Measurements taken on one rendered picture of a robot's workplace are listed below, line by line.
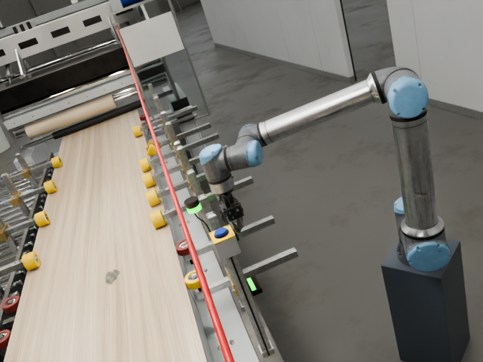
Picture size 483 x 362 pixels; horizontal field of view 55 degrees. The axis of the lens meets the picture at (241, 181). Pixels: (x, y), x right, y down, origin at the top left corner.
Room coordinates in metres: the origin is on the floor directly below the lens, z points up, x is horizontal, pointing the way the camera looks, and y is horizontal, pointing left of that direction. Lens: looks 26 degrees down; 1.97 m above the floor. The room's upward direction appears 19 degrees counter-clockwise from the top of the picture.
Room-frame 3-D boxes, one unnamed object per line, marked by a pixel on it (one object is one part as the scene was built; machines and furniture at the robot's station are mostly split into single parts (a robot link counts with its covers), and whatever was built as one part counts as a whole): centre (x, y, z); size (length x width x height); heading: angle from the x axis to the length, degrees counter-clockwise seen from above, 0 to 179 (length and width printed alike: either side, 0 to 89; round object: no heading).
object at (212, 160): (1.55, 0.07, 1.30); 0.10 x 0.09 x 0.12; 74
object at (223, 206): (1.55, 0.07, 1.13); 0.09 x 0.08 x 0.12; 7
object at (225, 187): (1.55, 0.07, 1.21); 0.10 x 0.09 x 0.05; 97
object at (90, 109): (4.22, 1.05, 1.05); 1.43 x 0.12 x 0.12; 97
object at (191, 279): (1.48, 0.29, 0.85); 0.08 x 0.08 x 0.11
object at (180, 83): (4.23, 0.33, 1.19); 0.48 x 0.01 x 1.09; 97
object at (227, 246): (1.21, 0.11, 1.18); 0.07 x 0.07 x 0.08; 7
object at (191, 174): (1.96, 0.21, 0.89); 0.04 x 0.04 x 0.48; 7
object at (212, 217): (1.46, 0.14, 0.92); 0.04 x 0.04 x 0.48; 7
